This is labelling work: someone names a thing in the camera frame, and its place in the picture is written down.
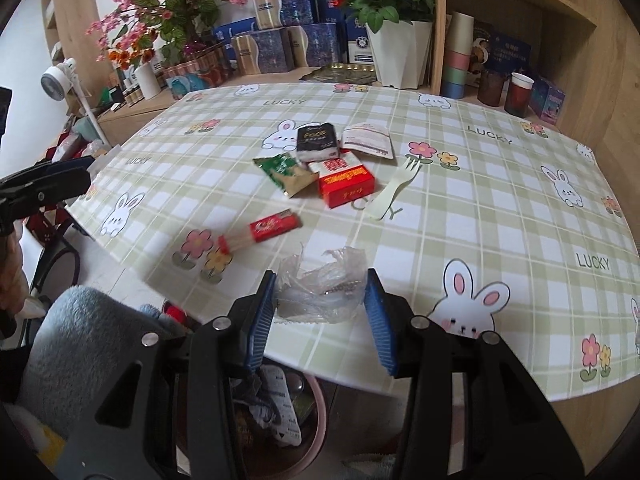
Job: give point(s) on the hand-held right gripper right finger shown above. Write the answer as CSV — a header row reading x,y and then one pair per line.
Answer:
x,y
380,325

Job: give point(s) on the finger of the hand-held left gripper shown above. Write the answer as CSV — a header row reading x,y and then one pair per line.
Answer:
x,y
70,166
45,196

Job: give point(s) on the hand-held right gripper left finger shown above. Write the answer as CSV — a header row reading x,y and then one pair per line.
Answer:
x,y
262,320

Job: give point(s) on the clear plastic wrap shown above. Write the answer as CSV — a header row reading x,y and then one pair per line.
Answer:
x,y
320,290

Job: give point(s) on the chopsticks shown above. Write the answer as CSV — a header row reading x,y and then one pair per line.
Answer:
x,y
260,232

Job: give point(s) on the white printed packet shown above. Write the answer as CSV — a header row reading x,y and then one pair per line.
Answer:
x,y
285,405

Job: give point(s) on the grey white wrapper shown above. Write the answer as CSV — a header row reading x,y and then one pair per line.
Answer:
x,y
257,410

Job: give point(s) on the pink plastic bin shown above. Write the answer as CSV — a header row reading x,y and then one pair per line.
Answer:
x,y
315,410

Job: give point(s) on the pale plastic spork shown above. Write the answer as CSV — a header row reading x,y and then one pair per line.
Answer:
x,y
395,185

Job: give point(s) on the green sachet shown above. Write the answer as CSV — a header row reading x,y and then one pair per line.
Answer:
x,y
287,175

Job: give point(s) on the red cigarette box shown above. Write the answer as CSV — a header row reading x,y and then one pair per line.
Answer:
x,y
342,182

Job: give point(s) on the white sachet brown stripe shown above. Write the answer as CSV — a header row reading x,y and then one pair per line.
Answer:
x,y
367,141

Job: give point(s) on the black tissue packet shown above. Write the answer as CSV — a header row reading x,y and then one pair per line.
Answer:
x,y
317,142

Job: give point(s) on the person's left hand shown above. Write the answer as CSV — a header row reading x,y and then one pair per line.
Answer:
x,y
11,285

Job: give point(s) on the red patterned cloth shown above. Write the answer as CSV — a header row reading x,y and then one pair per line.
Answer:
x,y
70,147

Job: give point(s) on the white desk fan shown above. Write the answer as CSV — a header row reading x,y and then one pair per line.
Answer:
x,y
56,82

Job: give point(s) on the pink slipper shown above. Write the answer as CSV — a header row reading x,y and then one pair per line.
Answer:
x,y
175,312

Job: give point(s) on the row of small amber bottles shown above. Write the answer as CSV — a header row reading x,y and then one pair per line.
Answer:
x,y
122,95

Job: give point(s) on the low wooden cabinet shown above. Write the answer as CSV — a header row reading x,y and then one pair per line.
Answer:
x,y
150,110

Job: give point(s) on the white vase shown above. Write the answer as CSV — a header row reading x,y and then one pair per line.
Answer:
x,y
147,81

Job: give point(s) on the orange artificial flowers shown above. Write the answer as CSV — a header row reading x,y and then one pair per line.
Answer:
x,y
127,55

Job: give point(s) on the green checked tablecloth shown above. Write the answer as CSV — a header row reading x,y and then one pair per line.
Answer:
x,y
450,220

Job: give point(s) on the grey fleece clothing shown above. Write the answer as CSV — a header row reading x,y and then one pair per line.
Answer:
x,y
90,350

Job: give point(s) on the wooden side shelf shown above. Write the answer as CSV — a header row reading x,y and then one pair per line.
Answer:
x,y
75,10

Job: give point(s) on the striped wooden planter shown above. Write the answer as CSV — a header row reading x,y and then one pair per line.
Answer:
x,y
200,72

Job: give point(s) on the purple artificial flowers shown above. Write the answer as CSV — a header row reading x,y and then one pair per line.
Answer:
x,y
195,49

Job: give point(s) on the pink blossom artificial plant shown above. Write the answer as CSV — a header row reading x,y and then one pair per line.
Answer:
x,y
165,5

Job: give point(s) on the blue white flat box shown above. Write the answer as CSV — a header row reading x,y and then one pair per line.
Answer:
x,y
235,30

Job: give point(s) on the brown glass cup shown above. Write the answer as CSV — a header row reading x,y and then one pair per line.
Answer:
x,y
491,87

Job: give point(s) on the red paper cup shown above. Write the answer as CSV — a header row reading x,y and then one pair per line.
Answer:
x,y
519,96

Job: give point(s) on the white plastic flowerpot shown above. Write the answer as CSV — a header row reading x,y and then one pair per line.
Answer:
x,y
400,55

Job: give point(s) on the stack of pastel cups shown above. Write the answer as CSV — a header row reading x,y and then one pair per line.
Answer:
x,y
456,60

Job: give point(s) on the small blue box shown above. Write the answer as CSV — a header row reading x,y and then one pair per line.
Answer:
x,y
549,101

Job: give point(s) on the dark blue box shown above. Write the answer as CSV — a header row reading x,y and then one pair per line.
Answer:
x,y
330,10

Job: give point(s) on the dark picture box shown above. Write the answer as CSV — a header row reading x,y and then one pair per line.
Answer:
x,y
505,47

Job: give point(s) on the wooden shelf unit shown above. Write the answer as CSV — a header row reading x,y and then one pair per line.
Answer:
x,y
565,50

